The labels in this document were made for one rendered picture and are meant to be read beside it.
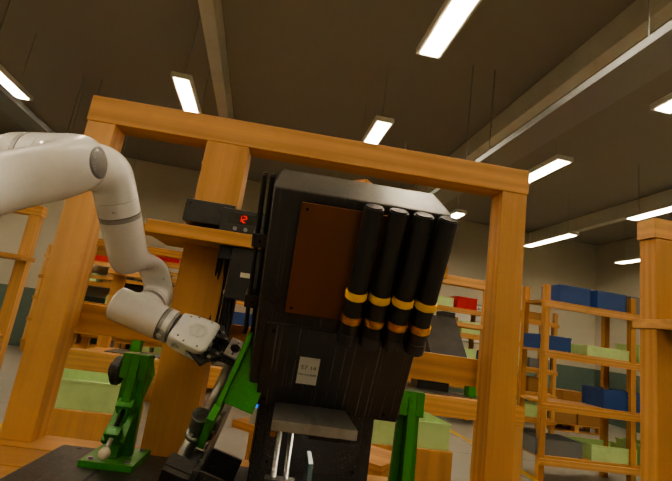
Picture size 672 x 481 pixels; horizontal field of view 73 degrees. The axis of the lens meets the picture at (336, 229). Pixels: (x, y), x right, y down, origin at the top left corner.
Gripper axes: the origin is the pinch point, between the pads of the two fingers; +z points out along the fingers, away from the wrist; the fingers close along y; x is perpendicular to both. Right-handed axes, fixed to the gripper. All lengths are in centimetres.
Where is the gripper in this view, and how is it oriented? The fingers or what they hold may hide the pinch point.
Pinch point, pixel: (230, 353)
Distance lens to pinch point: 120.9
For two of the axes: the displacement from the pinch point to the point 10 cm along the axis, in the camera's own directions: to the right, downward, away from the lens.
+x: -3.5, 7.6, 5.4
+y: 2.1, -5.0, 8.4
